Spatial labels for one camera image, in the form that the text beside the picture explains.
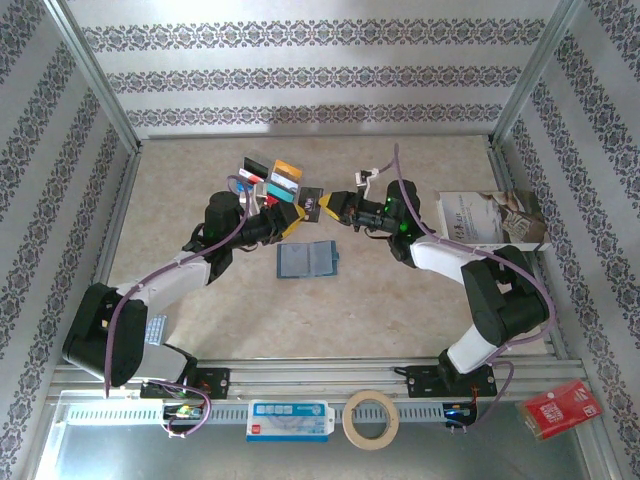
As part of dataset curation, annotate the white brown book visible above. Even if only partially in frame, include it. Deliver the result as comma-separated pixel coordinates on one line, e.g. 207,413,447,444
437,189,551,254

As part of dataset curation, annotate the gold card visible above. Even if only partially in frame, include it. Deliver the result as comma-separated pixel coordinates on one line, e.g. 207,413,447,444
273,159,304,181

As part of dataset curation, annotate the aluminium mounting rail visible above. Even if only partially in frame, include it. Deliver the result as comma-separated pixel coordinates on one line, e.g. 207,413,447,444
47,355,587,401

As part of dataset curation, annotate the beige masking tape roll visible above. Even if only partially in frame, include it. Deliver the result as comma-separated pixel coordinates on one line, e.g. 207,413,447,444
341,389,401,451

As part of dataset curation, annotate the small lit circuit board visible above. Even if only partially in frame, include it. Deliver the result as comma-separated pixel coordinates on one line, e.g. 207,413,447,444
442,402,477,425
163,403,205,421

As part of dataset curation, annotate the clear acrylic card rack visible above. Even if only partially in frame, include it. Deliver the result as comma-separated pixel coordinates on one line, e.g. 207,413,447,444
233,148,305,211

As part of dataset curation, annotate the aluminium table edge strip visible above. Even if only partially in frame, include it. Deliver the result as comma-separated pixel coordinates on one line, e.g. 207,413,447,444
84,147,144,311
487,144,571,361
139,132,494,142

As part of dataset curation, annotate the grey metal shelf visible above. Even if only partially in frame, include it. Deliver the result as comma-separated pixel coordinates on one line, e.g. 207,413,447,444
27,389,616,480

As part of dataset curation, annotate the blue card holder wallet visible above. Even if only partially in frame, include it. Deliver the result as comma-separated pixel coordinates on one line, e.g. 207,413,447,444
276,239,341,280

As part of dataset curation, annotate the white and blue label box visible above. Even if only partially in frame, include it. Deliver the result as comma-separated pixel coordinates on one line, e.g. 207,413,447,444
245,399,335,444

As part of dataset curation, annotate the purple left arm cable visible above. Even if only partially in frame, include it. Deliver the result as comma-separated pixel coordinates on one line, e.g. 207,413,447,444
103,173,251,440

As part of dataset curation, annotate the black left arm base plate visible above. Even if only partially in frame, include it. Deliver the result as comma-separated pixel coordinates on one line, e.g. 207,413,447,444
139,366,232,400

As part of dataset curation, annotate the aluminium frame post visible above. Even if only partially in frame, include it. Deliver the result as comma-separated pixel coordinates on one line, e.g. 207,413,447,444
42,0,142,154
489,0,586,149

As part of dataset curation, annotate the black VIP card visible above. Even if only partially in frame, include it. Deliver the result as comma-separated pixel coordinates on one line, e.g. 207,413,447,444
298,186,324,225

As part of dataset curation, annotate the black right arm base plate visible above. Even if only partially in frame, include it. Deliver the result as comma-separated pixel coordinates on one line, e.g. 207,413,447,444
393,363,499,400

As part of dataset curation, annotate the teal card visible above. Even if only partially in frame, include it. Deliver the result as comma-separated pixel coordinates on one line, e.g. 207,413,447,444
266,183,300,203

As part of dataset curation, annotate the grey slotted cable duct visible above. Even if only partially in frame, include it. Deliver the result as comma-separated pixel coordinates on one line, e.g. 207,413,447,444
64,401,481,427

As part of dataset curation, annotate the red box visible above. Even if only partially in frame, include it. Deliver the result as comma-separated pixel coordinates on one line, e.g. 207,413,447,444
514,378,604,441

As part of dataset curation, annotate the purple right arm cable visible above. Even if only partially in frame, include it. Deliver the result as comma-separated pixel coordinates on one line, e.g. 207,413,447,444
372,143,557,435

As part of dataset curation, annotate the small silver grid block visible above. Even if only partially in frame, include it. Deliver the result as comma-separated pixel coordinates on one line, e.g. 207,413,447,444
144,314,169,346

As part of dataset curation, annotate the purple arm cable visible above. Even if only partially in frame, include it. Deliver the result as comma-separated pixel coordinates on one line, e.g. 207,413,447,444
103,173,251,440
372,143,557,435

